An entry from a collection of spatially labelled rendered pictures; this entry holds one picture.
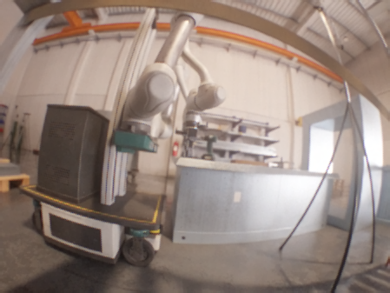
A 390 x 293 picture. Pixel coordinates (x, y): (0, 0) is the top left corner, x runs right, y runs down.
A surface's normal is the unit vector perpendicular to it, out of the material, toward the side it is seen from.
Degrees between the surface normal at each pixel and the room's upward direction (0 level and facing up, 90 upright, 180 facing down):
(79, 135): 90
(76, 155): 90
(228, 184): 90
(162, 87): 96
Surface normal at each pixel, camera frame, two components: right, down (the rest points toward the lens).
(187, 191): 0.15, -0.07
